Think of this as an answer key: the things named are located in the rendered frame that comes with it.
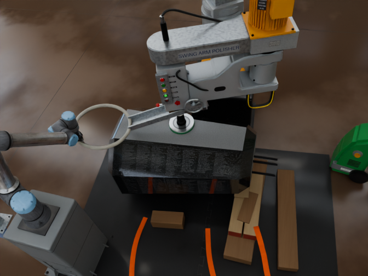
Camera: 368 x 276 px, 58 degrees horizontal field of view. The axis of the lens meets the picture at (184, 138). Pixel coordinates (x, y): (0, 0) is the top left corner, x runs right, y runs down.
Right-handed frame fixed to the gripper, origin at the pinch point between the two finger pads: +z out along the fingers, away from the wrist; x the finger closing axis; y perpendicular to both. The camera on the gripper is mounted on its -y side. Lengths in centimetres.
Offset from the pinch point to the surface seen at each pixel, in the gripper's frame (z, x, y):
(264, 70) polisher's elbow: -65, 125, 70
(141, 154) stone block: 12, 39, 33
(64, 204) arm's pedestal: 7, -32, 41
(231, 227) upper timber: 54, 75, 116
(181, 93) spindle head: -49, 73, 42
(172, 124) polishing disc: -3, 73, 30
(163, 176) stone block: 21, 45, 56
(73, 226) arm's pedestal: 22, -35, 53
